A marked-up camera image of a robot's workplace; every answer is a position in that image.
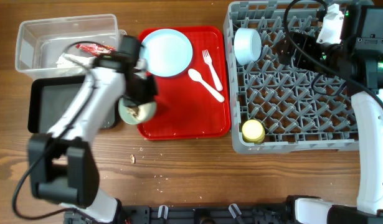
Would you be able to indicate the light blue bowl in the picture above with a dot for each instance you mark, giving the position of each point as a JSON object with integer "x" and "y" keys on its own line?
{"x": 247, "y": 45}

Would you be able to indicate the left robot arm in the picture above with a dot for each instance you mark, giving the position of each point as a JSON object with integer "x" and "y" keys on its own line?
{"x": 62, "y": 169}

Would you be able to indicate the clear plastic bin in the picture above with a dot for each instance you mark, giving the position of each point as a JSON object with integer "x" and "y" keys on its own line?
{"x": 40, "y": 43}

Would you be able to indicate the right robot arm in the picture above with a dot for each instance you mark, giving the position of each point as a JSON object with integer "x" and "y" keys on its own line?
{"x": 349, "y": 46}

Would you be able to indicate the green bowl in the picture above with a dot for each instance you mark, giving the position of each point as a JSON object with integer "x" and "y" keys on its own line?
{"x": 146, "y": 112}

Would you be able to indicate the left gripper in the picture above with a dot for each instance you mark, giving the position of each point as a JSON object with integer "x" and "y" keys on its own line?
{"x": 151, "y": 97}

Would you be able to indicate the light blue plate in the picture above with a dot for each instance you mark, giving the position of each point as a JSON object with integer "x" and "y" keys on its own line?
{"x": 167, "y": 52}

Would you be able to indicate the grey dishwasher rack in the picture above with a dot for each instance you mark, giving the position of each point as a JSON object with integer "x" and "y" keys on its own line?
{"x": 298, "y": 109}

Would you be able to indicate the red snack wrapper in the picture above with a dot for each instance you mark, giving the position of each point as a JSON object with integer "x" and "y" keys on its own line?
{"x": 95, "y": 49}

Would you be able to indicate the red serving tray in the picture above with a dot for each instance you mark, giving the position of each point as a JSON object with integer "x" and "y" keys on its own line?
{"x": 185, "y": 109}

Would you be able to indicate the rice and food scraps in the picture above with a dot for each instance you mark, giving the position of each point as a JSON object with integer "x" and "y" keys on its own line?
{"x": 132, "y": 112}

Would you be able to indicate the black waste tray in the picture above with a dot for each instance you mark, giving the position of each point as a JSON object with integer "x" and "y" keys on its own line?
{"x": 50, "y": 98}

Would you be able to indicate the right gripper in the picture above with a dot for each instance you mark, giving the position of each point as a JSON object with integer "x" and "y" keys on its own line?
{"x": 290, "y": 56}

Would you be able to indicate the yellow plastic cup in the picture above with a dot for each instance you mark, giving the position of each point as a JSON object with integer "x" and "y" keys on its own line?
{"x": 253, "y": 131}

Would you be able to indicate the white plastic spoon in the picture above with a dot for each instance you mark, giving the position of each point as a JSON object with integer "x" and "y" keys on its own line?
{"x": 197, "y": 77}

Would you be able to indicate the white plastic fork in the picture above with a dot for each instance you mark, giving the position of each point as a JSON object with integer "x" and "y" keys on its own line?
{"x": 208, "y": 61}

